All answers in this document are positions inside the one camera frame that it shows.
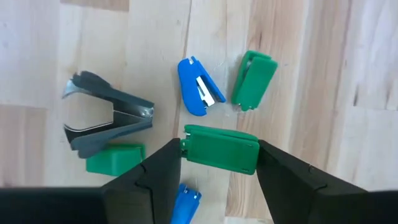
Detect green mini stapler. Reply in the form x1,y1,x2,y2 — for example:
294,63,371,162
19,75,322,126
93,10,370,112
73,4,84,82
180,124,261,176
230,50,279,112
85,142,146,177

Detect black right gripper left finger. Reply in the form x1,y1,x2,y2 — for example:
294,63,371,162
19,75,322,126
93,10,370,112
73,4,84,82
101,138,183,224

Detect black staple remover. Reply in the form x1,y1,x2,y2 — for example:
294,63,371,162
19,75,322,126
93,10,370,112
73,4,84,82
61,70,155,159

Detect blue mini stapler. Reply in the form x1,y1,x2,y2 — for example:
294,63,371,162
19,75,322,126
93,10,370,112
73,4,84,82
177,55,227,118
170,183,203,224

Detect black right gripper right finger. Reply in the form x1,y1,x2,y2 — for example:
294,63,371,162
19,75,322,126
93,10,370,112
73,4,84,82
256,139,370,224

